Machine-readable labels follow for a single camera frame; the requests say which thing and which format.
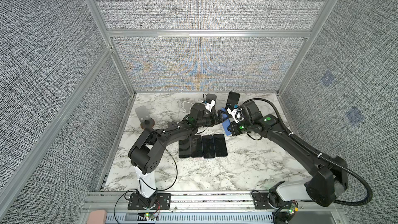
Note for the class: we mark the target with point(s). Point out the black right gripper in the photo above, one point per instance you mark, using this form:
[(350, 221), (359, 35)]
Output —
[(233, 129)]

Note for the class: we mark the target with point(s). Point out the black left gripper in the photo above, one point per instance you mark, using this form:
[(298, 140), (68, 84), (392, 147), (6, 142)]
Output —
[(214, 121)]

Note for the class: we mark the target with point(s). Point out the teal-edged smartphone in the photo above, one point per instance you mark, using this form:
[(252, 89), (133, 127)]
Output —
[(196, 146)]

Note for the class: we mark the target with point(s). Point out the black smartphone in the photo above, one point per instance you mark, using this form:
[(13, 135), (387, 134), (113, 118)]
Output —
[(226, 122), (232, 100), (220, 145)]

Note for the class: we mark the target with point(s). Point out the blue-edged smartphone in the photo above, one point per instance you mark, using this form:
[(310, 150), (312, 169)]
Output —
[(208, 147)]

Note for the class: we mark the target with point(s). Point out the pink-edged smartphone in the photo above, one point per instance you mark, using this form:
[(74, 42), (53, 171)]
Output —
[(184, 149)]

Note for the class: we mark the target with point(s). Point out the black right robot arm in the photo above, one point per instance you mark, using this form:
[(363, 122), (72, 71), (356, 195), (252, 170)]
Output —
[(329, 176)]

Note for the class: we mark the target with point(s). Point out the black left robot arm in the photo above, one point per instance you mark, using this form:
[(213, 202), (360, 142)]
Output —
[(147, 152)]

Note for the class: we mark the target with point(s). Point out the white folding phone stand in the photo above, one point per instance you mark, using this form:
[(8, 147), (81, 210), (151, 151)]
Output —
[(186, 106)]

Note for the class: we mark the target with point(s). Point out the wooden round-base phone stand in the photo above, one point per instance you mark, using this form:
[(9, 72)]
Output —
[(209, 98)]

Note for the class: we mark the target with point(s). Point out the grey stand with wooden base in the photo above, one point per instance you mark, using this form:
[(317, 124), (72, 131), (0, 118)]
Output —
[(146, 121)]

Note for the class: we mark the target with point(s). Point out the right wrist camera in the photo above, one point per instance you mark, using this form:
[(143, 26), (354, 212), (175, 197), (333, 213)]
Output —
[(235, 113)]

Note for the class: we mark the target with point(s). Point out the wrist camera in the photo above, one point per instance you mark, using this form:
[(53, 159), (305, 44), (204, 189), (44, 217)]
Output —
[(235, 113), (209, 104)]

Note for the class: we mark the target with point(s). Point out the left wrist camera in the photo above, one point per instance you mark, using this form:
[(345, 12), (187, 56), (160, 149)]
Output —
[(209, 104)]

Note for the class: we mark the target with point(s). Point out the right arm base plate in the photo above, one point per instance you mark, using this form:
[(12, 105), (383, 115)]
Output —
[(262, 199)]

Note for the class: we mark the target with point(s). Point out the aluminium front rail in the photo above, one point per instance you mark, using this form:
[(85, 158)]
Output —
[(187, 207)]

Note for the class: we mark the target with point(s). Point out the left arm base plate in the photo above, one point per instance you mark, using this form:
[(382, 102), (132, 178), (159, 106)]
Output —
[(155, 202)]

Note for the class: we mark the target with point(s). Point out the pink object at rail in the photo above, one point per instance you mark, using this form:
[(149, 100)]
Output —
[(97, 217)]

